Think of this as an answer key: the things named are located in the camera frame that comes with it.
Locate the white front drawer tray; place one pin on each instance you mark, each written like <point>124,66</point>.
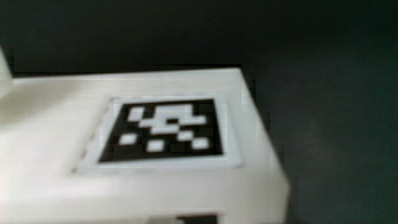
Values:
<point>136,149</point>

